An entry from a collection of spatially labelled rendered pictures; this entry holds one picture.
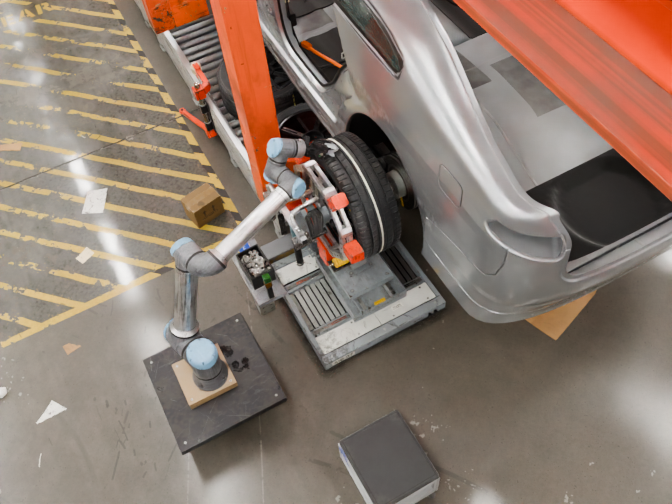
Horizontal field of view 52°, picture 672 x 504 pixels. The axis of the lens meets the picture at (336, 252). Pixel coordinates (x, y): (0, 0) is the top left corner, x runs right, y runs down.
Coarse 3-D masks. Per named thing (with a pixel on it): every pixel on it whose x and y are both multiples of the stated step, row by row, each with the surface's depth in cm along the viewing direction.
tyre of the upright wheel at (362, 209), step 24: (336, 144) 346; (360, 144) 344; (336, 168) 335; (360, 168) 336; (360, 192) 334; (384, 192) 337; (360, 216) 335; (384, 216) 340; (336, 240) 389; (360, 240) 344; (384, 240) 350
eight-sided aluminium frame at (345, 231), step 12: (300, 168) 355; (312, 168) 346; (312, 180) 344; (324, 180) 340; (324, 192) 335; (336, 192) 336; (336, 216) 337; (348, 228) 340; (324, 240) 380; (348, 240) 349; (336, 252) 365
